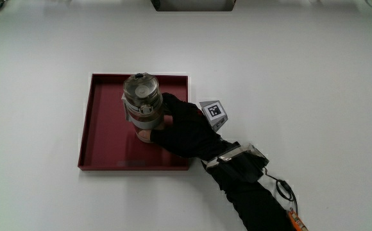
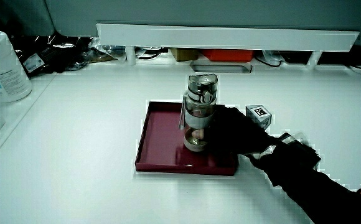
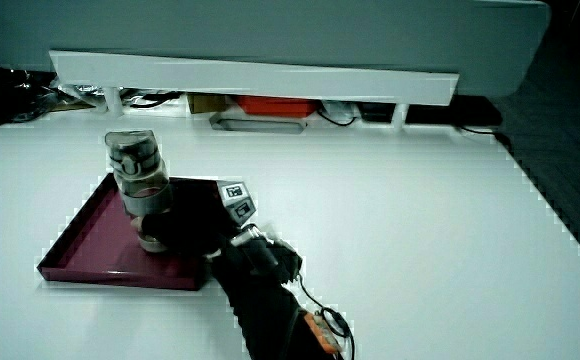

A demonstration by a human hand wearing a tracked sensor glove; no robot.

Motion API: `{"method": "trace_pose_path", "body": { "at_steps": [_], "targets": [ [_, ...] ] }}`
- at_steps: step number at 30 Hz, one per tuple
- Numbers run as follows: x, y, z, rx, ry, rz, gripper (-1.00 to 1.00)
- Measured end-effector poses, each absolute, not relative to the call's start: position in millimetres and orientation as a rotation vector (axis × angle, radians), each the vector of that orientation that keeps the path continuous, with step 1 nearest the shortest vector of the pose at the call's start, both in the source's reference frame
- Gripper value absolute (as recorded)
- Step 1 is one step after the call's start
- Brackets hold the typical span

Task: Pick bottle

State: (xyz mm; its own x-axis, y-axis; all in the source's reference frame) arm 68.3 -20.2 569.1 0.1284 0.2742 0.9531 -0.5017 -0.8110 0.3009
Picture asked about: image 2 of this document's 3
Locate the person's right hand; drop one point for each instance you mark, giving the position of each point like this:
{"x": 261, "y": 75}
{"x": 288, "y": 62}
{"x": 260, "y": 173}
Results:
{"x": 233, "y": 133}

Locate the clear bottle with grey sleeve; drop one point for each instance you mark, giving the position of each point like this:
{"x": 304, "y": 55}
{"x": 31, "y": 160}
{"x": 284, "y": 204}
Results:
{"x": 199, "y": 112}

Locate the person's right forearm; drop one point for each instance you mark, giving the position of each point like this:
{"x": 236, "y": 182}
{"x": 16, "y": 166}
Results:
{"x": 308, "y": 183}

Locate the grey flat metal tray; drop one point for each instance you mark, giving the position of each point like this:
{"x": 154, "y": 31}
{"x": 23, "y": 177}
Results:
{"x": 221, "y": 68}

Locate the maroon square tray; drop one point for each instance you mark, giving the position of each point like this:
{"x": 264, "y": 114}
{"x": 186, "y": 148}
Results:
{"x": 160, "y": 146}

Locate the orange box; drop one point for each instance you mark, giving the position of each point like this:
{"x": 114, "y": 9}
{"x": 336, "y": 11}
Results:
{"x": 227, "y": 55}

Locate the tan cardboard box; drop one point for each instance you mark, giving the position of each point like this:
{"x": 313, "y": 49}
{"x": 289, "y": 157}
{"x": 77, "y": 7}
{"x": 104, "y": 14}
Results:
{"x": 184, "y": 54}

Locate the white monitor riser shelf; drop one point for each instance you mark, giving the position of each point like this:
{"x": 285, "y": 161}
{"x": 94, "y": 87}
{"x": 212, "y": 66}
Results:
{"x": 227, "y": 37}

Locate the clear plastic bag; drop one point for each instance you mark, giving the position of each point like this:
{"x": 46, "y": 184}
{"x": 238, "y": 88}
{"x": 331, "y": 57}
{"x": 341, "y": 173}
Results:
{"x": 105, "y": 49}

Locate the black plastic bag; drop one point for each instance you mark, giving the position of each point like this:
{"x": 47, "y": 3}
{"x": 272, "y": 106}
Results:
{"x": 48, "y": 53}

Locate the white wipes canister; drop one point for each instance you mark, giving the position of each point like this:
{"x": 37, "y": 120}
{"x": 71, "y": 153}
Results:
{"x": 0, "y": 68}

